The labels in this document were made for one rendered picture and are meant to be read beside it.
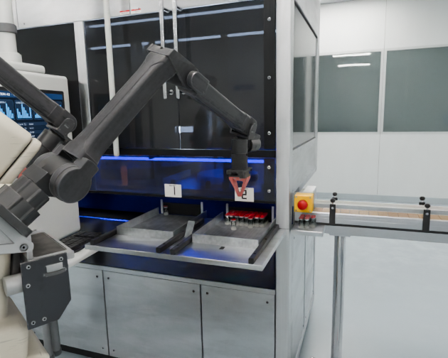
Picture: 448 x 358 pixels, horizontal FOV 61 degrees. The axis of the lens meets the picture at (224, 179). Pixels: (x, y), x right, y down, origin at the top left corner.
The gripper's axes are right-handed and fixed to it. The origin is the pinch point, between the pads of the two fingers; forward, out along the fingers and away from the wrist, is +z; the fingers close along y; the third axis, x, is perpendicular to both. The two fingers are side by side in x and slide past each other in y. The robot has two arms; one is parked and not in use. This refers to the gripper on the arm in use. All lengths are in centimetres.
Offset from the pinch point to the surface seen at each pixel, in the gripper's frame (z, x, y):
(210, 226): 19.2, 18.8, 17.5
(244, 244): 18.7, -1.8, 0.2
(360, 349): 108, -45, 88
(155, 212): 19, 53, 31
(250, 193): 5.6, 3.4, 26.1
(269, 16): -65, -4, 27
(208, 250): 20.0, 9.9, -6.0
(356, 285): 109, -42, 173
